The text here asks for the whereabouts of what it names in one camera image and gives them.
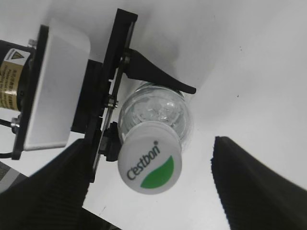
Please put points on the white green bottle cap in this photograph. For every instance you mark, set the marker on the white green bottle cap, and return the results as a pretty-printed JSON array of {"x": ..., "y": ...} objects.
[{"x": 150, "y": 159}]

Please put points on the clear Cestbon water bottle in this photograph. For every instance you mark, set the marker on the clear Cestbon water bottle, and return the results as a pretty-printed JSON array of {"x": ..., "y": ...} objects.
[{"x": 155, "y": 103}]

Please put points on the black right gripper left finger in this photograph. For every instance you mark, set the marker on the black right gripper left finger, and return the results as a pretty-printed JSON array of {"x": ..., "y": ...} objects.
[{"x": 52, "y": 198}]

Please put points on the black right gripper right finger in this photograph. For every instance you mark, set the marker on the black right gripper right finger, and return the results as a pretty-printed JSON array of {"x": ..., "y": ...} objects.
[{"x": 253, "y": 196}]

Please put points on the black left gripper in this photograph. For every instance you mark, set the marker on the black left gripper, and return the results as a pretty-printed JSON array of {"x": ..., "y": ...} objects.
[{"x": 100, "y": 87}]

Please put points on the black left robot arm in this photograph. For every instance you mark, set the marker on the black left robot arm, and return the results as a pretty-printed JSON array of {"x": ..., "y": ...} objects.
[{"x": 20, "y": 68}]

